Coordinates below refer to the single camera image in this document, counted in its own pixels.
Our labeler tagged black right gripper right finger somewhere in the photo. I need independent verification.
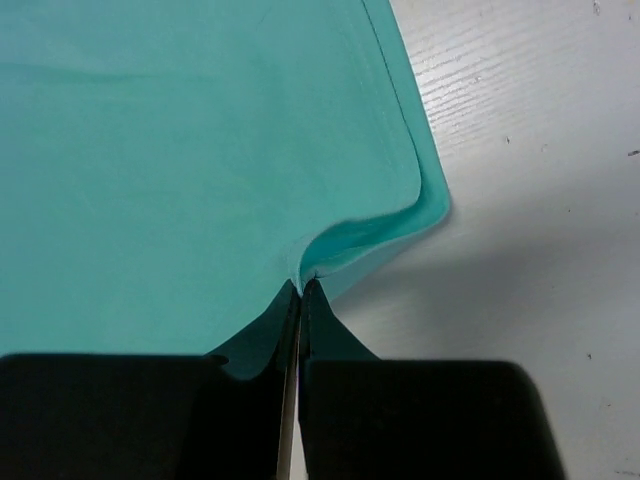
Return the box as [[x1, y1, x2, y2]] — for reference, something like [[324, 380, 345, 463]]
[[298, 280, 565, 479]]

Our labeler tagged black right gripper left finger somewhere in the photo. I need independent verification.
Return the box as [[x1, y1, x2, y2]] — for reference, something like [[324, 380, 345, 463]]
[[1, 283, 300, 479]]

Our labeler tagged teal t shirt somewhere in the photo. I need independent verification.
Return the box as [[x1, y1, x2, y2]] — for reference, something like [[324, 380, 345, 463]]
[[1, 1, 450, 354]]

